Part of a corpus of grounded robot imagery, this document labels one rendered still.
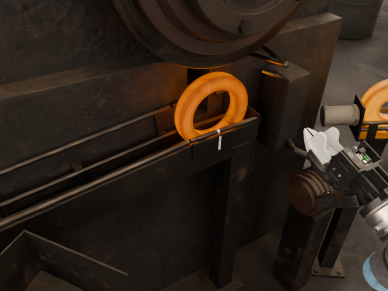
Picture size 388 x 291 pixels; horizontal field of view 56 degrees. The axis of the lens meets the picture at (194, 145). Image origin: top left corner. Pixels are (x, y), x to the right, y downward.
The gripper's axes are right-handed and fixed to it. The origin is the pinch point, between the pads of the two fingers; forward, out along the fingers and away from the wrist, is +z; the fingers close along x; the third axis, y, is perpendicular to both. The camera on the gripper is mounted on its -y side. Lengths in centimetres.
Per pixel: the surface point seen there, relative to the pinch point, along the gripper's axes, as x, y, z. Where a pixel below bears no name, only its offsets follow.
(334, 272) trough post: -34, -69, -24
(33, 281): 59, -16, 0
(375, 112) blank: -29.4, -5.5, 1.7
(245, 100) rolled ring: 4.8, -3.3, 15.9
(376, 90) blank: -28.4, 0.1, 4.7
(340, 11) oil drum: -214, -93, 138
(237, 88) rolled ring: 7.6, 0.3, 17.1
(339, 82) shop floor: -154, -99, 74
